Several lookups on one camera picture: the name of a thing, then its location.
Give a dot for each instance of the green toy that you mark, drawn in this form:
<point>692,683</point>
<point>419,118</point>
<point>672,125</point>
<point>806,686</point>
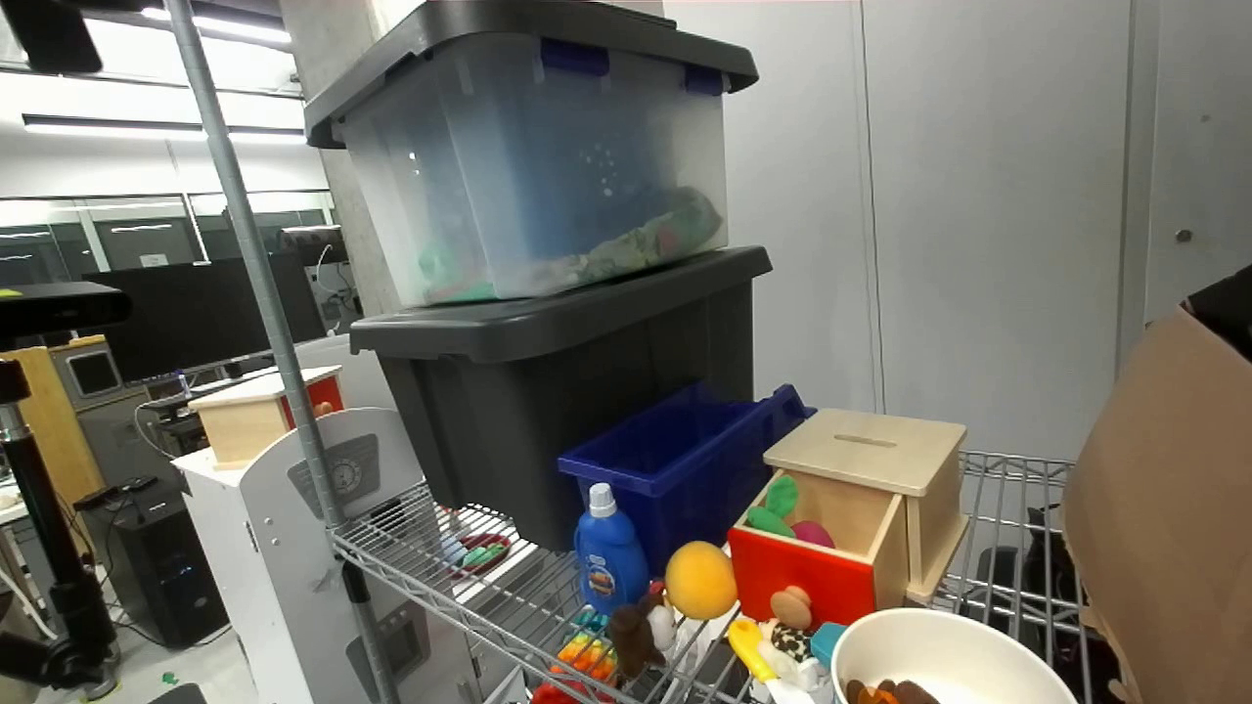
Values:
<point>777,509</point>

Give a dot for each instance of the yellow ball toy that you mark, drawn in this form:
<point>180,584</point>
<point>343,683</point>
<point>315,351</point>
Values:
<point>700,580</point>

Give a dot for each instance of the pink toy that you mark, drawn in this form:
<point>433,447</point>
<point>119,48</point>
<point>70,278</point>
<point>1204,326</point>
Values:
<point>812,532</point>

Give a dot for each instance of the small dark brown toy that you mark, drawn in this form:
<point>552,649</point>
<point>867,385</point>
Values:
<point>635,643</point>

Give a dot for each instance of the rainbow coloured toy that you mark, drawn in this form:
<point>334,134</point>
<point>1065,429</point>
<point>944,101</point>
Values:
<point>589,653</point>

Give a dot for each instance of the yellow plastic toy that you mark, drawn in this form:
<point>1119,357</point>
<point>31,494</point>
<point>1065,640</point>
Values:
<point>747,648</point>

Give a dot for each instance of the white spotted toy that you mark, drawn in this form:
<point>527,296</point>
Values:
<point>790,643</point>

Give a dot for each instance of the metal rack pole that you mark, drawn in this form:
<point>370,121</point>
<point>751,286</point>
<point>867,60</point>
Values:
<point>248,222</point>

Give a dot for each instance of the brown plush toy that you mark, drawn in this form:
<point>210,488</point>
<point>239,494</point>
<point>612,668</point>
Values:
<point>884,694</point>

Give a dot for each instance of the white pot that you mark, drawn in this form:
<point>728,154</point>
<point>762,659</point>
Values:
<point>952,648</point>

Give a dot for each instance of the dark grey storage tote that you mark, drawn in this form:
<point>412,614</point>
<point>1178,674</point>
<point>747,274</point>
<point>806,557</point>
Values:
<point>550,394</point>

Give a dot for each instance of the blue plastic bin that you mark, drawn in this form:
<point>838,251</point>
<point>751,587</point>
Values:
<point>679,483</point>

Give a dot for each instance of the blue detergent bottle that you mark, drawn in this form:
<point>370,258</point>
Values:
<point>606,562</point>

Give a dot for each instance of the clear storage bin dark lid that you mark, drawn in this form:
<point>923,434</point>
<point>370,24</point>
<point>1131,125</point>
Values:
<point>520,171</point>

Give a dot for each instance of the packet with coloured items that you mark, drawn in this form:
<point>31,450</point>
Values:
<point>480,549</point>

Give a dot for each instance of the wooden box with red drawer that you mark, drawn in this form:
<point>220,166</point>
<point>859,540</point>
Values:
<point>867,450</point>

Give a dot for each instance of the wooden peg doll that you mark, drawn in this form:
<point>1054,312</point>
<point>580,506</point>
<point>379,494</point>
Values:
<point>790,609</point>

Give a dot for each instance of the teal block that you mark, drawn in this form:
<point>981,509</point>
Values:
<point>827,643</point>

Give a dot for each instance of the small wooden box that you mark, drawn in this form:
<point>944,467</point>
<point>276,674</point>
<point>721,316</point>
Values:
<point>248,425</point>

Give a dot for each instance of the white cabinet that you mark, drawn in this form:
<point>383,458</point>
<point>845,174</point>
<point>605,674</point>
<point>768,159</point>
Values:
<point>276,571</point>

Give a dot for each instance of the black box unit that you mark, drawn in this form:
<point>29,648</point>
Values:
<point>158,562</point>

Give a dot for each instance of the large cardboard box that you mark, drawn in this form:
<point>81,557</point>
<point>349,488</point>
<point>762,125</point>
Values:
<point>1159,523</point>

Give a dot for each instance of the black stand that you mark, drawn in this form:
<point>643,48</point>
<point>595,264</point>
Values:
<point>52,316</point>

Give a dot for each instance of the light wooden cabinet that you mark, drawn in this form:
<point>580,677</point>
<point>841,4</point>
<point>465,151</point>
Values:
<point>52,416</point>

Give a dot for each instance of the black overhead object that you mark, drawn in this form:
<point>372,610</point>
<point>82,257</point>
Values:
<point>52,31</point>

